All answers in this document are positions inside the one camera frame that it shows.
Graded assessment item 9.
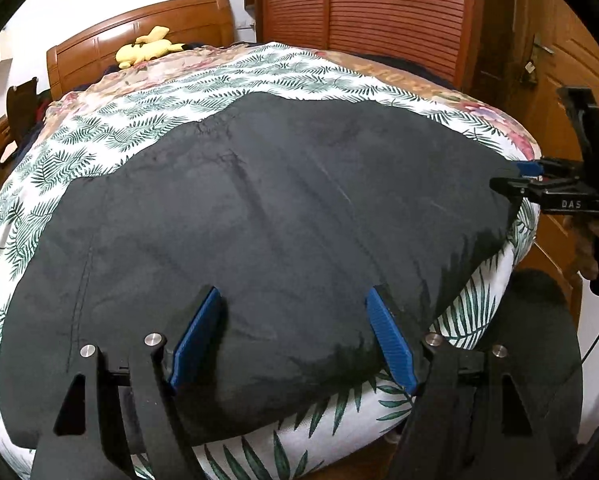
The yellow plush toy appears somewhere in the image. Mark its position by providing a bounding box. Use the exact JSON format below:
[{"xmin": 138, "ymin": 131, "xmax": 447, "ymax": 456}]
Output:
[{"xmin": 115, "ymin": 25, "xmax": 186, "ymax": 70}]

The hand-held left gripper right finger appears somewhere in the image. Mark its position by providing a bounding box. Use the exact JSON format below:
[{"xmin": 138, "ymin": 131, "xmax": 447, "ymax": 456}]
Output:
[{"xmin": 366, "ymin": 284, "xmax": 583, "ymax": 480}]

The dark chair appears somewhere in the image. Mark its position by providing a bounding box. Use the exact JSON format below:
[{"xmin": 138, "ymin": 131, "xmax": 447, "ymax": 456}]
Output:
[{"xmin": 6, "ymin": 77, "xmax": 46, "ymax": 163}]

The black jacket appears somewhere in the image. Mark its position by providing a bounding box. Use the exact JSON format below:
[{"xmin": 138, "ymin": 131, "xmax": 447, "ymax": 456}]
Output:
[{"xmin": 0, "ymin": 92, "xmax": 524, "ymax": 453}]

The wooden headboard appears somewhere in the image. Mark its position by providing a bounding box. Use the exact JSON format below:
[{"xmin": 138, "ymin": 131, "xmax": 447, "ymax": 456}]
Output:
[{"xmin": 46, "ymin": 0, "xmax": 236, "ymax": 99}]

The person's right hand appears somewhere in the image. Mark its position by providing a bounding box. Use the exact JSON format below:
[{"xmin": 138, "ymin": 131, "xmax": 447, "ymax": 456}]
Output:
[{"xmin": 573, "ymin": 214, "xmax": 599, "ymax": 282}]

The metal door handle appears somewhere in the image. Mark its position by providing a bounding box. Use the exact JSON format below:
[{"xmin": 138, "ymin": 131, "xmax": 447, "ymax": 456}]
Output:
[{"xmin": 519, "ymin": 34, "xmax": 556, "ymax": 88}]

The person's dark trouser leg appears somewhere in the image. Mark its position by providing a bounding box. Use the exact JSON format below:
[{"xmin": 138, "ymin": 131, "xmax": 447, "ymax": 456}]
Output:
[{"xmin": 507, "ymin": 269, "xmax": 586, "ymax": 461}]

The wooden louvered wardrobe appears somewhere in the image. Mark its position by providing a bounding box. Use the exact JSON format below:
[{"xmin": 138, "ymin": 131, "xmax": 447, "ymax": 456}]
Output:
[{"xmin": 255, "ymin": 0, "xmax": 486, "ymax": 92}]

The leaf print blanket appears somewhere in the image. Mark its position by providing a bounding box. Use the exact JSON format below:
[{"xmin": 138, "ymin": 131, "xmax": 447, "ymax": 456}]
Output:
[{"xmin": 0, "ymin": 42, "xmax": 541, "ymax": 480}]

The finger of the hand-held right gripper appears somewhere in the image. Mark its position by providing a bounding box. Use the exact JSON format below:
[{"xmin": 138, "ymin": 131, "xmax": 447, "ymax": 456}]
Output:
[
  {"xmin": 515, "ymin": 159, "xmax": 547, "ymax": 179},
  {"xmin": 489, "ymin": 176, "xmax": 535, "ymax": 206}
]

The floral quilt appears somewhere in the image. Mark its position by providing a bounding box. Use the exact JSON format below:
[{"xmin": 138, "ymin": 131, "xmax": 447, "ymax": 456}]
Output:
[{"xmin": 46, "ymin": 42, "xmax": 544, "ymax": 162}]

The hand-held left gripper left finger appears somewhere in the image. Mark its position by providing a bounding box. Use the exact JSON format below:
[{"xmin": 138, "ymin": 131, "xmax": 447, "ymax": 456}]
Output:
[{"xmin": 32, "ymin": 285, "xmax": 226, "ymax": 480}]

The thin black cable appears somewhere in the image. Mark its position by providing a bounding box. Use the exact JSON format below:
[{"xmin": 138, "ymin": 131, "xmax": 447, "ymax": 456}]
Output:
[{"xmin": 578, "ymin": 297, "xmax": 599, "ymax": 368}]

